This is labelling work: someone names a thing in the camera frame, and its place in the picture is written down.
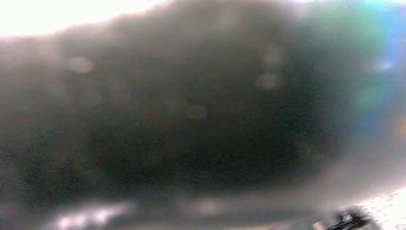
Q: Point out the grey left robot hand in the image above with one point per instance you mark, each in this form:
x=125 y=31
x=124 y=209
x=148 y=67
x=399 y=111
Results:
x=190 y=120

